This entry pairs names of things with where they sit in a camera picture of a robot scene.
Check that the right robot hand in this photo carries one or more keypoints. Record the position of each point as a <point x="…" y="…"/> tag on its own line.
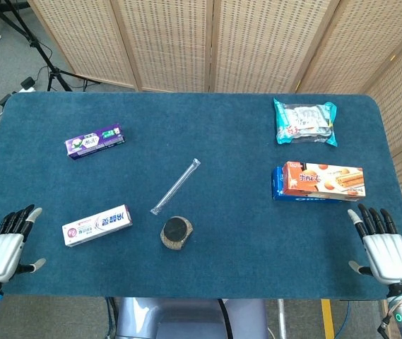
<point x="388" y="254"/>

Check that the orange wafer biscuit box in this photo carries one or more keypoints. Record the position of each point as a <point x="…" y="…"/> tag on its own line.
<point x="313" y="180"/>

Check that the white toothpaste box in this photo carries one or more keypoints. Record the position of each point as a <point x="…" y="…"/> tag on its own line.
<point x="94" y="226"/>

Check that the blue Oreo package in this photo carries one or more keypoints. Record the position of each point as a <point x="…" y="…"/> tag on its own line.
<point x="277" y="185"/>

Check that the purple toothpaste box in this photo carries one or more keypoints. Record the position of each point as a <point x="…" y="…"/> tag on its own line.
<point x="94" y="141"/>

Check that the teal snack bag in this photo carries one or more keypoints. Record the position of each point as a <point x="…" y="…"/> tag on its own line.
<point x="303" y="123"/>

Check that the metal table leg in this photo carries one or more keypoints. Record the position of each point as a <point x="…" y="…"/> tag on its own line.
<point x="282" y="318"/>

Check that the blue felt table cover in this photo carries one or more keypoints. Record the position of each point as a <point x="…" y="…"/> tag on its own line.
<point x="222" y="247"/>

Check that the glass jar with black lid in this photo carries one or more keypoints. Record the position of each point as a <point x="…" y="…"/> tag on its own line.
<point x="176" y="231"/>

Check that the grey robot torso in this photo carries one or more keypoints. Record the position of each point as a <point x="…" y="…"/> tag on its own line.
<point x="172" y="318"/>

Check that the clear wrapped straw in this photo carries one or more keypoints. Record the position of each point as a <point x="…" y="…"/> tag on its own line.
<point x="176" y="185"/>

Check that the black tripod stand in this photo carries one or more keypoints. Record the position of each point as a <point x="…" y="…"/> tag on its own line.
<point x="50" y="69"/>

